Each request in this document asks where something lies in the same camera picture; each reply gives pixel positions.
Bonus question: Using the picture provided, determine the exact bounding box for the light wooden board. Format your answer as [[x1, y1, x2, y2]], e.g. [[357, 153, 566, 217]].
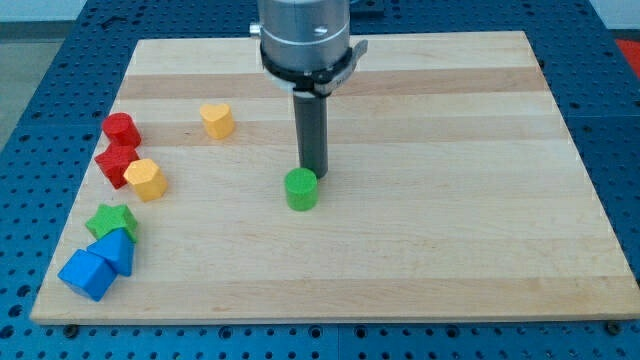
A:
[[31, 31, 639, 325]]

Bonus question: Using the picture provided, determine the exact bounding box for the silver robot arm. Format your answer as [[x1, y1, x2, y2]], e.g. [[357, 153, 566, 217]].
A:
[[257, 0, 350, 72]]

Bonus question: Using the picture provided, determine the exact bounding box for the green cylinder block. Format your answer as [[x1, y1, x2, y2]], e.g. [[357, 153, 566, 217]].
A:
[[284, 168, 318, 211]]

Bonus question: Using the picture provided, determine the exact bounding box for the red star block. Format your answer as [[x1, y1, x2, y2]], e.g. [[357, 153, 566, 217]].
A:
[[94, 144, 139, 189]]

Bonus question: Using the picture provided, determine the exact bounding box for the blue triangle block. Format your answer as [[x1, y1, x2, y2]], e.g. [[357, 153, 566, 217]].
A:
[[87, 228, 135, 277]]

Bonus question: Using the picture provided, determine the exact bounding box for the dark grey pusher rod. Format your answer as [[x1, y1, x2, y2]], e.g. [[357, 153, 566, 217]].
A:
[[293, 96, 328, 179]]

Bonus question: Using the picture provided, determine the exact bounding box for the red cylinder block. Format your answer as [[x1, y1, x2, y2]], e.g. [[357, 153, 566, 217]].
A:
[[102, 112, 142, 147]]

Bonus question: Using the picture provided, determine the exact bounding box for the blue cube block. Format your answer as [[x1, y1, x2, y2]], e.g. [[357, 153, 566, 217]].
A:
[[57, 249, 117, 302]]

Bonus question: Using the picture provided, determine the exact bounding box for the black clamp ring with lever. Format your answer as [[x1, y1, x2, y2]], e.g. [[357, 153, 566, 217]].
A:
[[258, 39, 369, 98]]

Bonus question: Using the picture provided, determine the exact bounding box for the green star block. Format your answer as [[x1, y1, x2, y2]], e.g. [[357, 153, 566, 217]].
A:
[[85, 204, 138, 243]]

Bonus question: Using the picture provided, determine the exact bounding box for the yellow heart block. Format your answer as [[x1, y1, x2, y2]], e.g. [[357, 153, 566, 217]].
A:
[[200, 103, 235, 139]]

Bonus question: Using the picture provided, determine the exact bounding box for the yellow hexagon block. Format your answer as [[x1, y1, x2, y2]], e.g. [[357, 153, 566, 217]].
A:
[[124, 158, 168, 202]]

